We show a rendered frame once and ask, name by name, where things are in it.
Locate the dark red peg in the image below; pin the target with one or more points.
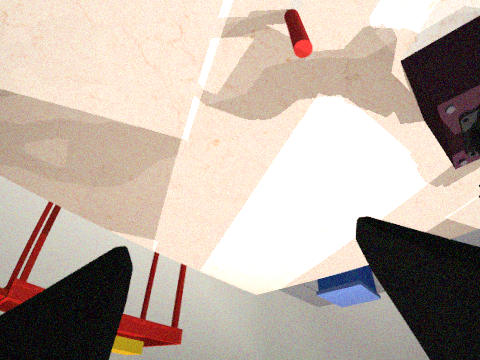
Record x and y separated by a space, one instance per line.
300 40

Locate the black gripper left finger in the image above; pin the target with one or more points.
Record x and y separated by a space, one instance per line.
76 318

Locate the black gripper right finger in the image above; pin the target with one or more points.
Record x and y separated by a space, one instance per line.
434 283

